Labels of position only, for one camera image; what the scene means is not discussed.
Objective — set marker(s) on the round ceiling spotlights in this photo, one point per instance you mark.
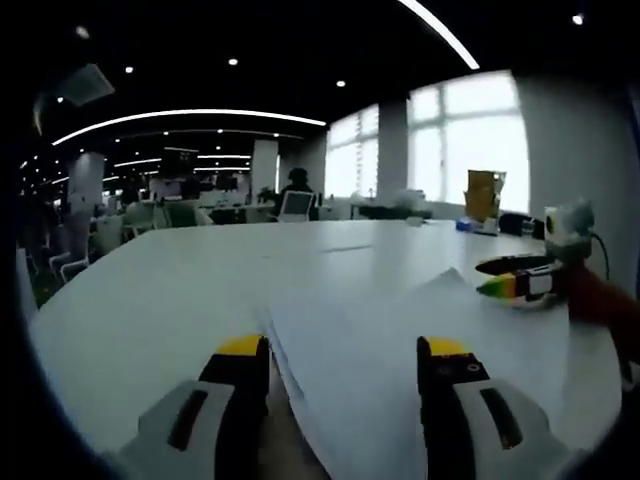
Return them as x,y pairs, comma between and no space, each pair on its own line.
233,62

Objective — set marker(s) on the ceiling air conditioner vent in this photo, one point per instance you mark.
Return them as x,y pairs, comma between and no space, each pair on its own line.
85,85

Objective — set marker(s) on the white office chair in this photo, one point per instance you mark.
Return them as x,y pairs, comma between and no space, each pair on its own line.
295,204
182,212
75,265

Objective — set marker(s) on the large window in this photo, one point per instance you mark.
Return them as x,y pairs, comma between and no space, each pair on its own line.
475,150

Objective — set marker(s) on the person's right hand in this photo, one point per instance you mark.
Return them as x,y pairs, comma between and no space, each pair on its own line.
577,290

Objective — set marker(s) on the curved ceiling light strip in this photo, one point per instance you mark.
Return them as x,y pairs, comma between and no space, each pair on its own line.
200,111

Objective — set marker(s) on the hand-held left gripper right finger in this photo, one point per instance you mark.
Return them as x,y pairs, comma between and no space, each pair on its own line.
440,400

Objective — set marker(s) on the white table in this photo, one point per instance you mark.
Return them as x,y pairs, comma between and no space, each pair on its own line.
190,280

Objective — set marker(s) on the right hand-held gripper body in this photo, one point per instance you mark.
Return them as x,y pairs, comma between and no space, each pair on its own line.
567,225

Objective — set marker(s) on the straight ceiling light strip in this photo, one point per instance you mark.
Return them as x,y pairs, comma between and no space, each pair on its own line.
442,31

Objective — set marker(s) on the narrow window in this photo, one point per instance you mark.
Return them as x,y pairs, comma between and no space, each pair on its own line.
350,160

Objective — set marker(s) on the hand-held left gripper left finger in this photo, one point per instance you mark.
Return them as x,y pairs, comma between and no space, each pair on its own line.
240,400

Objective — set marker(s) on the blue packet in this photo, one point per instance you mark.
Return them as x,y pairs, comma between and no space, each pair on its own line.
467,225

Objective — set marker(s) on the brown cardboard box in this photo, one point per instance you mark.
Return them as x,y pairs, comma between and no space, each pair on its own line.
482,195

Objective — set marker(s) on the white printing paper bundle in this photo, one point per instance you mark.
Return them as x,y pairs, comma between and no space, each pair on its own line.
360,360

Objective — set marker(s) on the white pillar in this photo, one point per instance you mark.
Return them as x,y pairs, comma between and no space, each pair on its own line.
86,175
265,165

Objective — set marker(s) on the black bag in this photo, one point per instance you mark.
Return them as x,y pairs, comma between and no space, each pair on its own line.
510,224

